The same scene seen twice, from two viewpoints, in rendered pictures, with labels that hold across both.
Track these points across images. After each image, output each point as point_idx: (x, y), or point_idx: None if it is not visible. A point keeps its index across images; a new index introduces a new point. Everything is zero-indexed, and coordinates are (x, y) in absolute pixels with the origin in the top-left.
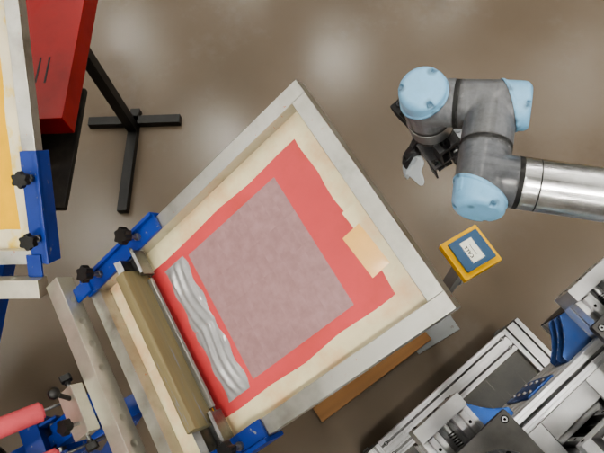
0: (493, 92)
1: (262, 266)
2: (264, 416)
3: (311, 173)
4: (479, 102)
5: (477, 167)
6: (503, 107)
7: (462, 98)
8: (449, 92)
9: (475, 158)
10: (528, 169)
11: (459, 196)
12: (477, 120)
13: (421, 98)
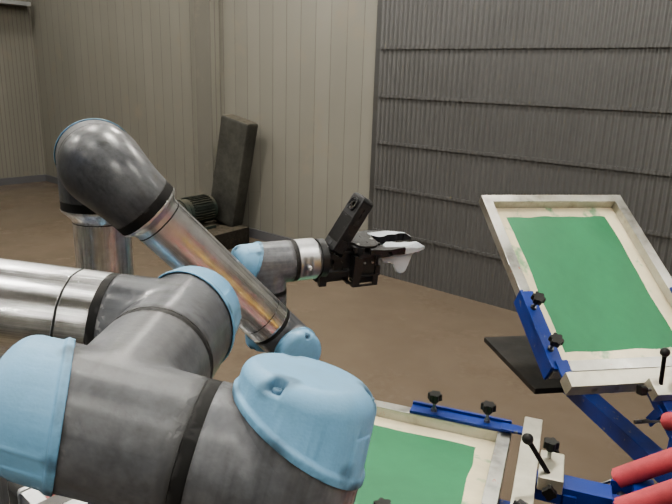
0: (114, 357)
1: None
2: None
3: None
4: (157, 358)
5: (196, 285)
6: (100, 341)
7: (198, 375)
8: (230, 387)
9: (196, 295)
10: (100, 276)
11: (232, 287)
12: (174, 334)
13: (309, 361)
